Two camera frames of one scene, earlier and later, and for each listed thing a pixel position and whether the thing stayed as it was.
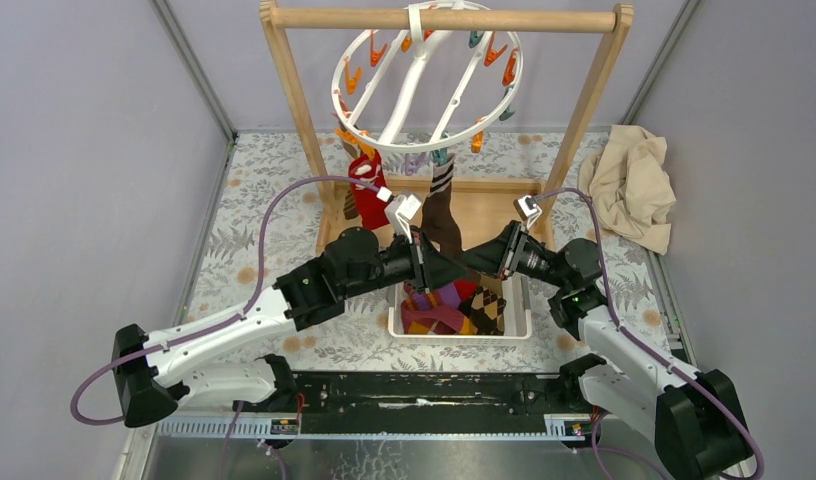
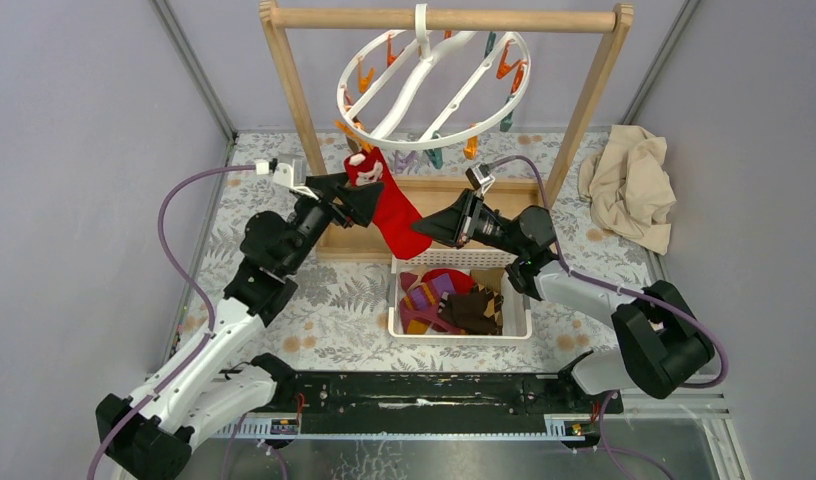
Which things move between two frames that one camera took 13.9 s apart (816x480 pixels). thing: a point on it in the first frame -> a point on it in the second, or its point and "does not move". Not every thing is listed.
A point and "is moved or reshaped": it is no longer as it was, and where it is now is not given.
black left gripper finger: (420, 280) -> (324, 184)
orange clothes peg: (492, 54) -> (504, 67)
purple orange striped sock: (435, 311) does not move
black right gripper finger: (494, 256) -> (450, 226)
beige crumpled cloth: (632, 189) does not move
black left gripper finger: (437, 268) -> (361, 200)
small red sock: (373, 210) is moved or reshaped
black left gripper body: (394, 266) -> (308, 222)
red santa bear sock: (465, 288) does not move
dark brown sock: (437, 219) -> (465, 312)
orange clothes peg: (351, 81) -> (364, 81)
